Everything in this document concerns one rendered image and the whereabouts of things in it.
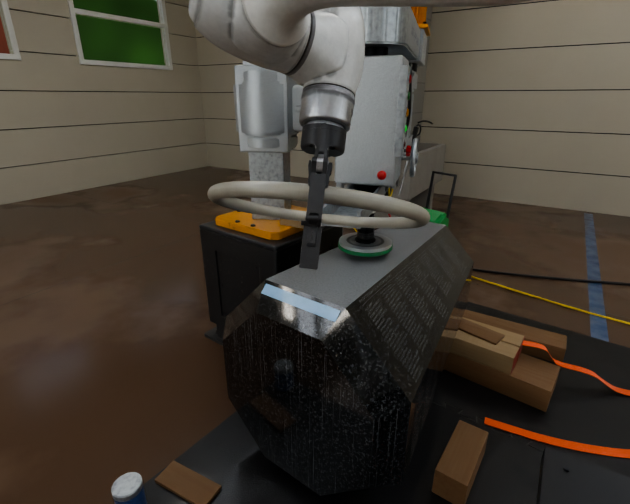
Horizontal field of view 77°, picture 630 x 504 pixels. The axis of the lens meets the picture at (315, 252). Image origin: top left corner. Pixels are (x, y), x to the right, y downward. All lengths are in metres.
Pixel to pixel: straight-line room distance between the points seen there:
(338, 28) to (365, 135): 0.76
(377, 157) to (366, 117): 0.14
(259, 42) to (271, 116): 1.45
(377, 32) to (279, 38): 0.82
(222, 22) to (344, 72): 0.20
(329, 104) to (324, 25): 0.11
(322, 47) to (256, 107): 1.40
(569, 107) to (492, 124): 0.90
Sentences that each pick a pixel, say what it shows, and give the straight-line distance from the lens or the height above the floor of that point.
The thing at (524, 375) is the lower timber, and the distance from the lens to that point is 2.28.
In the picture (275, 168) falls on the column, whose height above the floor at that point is 1.06.
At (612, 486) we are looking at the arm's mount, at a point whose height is 0.84.
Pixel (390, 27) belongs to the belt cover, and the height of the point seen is 1.62.
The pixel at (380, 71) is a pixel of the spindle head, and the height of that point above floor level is 1.49.
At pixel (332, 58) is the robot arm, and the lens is 0.68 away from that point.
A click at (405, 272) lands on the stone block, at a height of 0.79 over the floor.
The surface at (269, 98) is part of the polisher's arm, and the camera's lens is 2.05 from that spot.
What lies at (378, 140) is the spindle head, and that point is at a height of 1.28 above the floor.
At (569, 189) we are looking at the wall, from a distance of 6.30.
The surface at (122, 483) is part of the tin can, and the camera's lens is 1.75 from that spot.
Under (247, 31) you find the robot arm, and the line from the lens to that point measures 0.60.
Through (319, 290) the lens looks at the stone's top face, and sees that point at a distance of 1.31.
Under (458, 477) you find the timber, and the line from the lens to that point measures 1.72.
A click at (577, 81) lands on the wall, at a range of 6.20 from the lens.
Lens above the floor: 1.42
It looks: 22 degrees down
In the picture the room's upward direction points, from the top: straight up
